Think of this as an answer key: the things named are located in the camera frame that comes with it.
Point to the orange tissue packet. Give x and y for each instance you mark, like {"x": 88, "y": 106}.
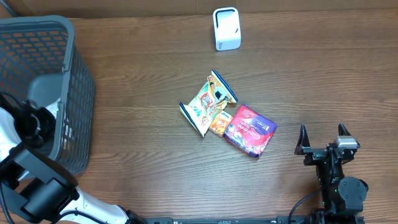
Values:
{"x": 220, "y": 123}

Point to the red purple pad package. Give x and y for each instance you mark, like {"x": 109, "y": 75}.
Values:
{"x": 250, "y": 131}

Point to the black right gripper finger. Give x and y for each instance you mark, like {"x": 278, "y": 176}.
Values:
{"x": 303, "y": 143}
{"x": 342, "y": 130}

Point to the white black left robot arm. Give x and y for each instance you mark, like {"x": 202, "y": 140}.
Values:
{"x": 37, "y": 188}

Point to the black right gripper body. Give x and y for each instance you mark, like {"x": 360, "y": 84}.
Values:
{"x": 315, "y": 154}

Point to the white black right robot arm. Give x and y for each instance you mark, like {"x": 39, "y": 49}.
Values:
{"x": 342, "y": 196}

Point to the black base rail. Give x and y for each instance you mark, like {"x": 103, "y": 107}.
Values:
{"x": 300, "y": 219}

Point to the white barcode scanner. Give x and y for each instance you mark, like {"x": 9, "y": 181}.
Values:
{"x": 227, "y": 28}

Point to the yellow snack bag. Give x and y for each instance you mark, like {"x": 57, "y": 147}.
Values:
{"x": 209, "y": 102}

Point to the gray plastic shopping basket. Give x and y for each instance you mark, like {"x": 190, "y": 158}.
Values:
{"x": 40, "y": 62}

